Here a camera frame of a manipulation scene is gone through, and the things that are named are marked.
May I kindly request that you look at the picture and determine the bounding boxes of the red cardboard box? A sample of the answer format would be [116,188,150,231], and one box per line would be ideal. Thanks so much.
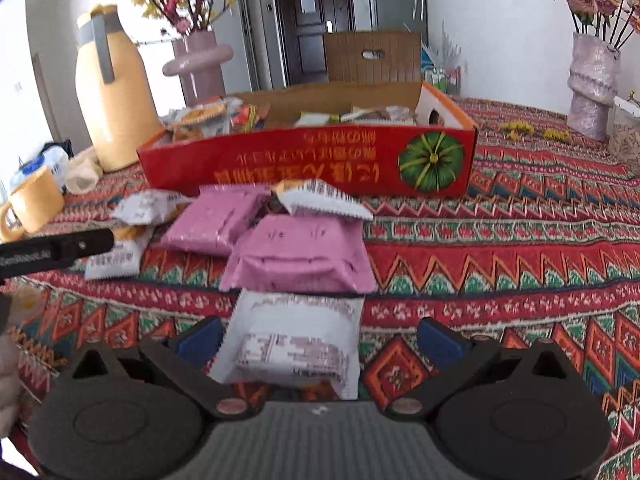
[136,81,478,198]

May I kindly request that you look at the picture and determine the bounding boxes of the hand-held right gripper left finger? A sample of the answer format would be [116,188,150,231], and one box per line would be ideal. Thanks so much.
[67,316,256,421]

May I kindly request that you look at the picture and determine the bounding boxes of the yellow thermos jug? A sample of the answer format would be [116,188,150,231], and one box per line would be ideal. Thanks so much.
[75,4,166,173]

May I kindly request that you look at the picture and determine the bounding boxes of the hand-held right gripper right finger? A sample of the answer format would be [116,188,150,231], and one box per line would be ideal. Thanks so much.
[385,316,573,421]

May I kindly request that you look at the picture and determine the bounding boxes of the white feathery stalks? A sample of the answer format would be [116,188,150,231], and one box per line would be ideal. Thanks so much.
[422,20,463,68]

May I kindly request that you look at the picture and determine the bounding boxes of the lime green snack packet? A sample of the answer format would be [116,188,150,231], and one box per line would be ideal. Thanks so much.
[294,111,346,127]

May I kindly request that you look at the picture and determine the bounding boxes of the yellow mug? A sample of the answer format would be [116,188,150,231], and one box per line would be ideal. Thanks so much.
[0,166,67,242]

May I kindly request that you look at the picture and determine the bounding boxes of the wooden chair back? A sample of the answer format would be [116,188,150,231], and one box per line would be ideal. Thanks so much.
[322,30,423,85]

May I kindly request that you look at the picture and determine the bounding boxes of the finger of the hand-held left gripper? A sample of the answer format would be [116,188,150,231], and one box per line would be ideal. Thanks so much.
[51,228,115,264]

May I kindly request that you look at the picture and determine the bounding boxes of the clear food canister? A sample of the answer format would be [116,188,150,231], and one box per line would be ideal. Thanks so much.
[607,96,640,177]

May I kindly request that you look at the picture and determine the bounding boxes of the fallen yellow petals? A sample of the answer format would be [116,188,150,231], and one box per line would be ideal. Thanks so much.
[500,120,571,142]

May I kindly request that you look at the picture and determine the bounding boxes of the pile of snack packets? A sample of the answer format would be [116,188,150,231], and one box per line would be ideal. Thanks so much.
[84,180,379,295]

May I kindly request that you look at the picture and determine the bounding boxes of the brown white snack packet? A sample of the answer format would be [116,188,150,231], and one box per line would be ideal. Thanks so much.
[347,105,417,126]

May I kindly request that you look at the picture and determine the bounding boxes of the white wire rack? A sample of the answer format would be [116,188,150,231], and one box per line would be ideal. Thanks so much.
[422,62,463,96]

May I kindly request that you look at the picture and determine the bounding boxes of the white pink-print snack packet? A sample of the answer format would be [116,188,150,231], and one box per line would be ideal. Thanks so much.
[207,290,366,402]

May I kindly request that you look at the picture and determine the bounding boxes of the beige crumpled bag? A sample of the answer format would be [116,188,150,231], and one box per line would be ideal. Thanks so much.
[65,151,104,194]

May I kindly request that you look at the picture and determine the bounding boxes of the pink ring vase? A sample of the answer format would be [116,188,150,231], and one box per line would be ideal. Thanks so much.
[162,30,235,108]

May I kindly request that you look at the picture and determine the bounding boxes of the dark entrance door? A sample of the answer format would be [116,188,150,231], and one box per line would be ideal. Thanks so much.
[272,0,357,88]

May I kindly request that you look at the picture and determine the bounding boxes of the round cracker snack packet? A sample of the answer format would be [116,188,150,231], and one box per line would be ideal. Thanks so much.
[165,101,232,142]

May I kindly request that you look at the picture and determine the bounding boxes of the red yellow cartoon snack packet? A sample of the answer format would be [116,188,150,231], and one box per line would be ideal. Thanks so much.
[231,104,272,134]

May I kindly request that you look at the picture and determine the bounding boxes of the pink textured vase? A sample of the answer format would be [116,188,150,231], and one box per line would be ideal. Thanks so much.
[566,32,622,142]

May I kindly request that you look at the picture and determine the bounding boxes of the white and blue plastic pack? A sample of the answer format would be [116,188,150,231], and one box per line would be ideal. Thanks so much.
[10,142,71,191]

